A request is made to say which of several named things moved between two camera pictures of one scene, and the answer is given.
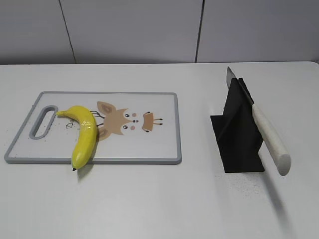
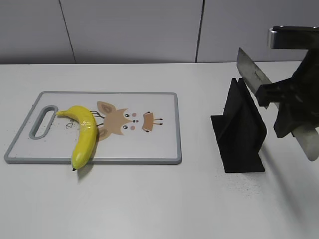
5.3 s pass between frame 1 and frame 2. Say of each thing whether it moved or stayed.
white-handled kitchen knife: moved
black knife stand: stayed
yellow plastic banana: stayed
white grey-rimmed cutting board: stayed
